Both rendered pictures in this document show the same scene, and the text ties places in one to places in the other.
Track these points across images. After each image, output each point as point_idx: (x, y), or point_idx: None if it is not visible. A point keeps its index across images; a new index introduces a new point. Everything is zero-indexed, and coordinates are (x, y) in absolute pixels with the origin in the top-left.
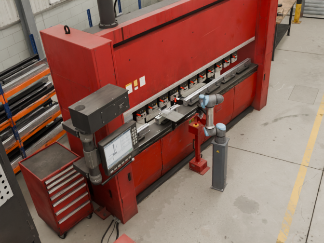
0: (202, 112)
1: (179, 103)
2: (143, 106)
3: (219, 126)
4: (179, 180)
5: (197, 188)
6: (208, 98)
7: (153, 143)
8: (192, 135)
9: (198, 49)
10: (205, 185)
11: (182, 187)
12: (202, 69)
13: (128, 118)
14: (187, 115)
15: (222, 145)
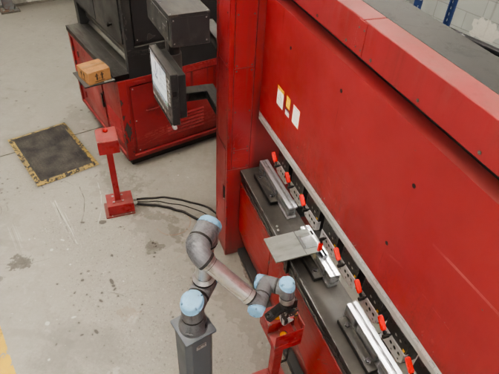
0: None
1: None
2: (287, 162)
3: (188, 293)
4: (255, 337)
5: (216, 355)
6: (200, 218)
7: (264, 228)
8: (308, 356)
9: (410, 258)
10: (214, 372)
11: (235, 333)
12: (400, 324)
13: None
14: (310, 303)
15: (176, 317)
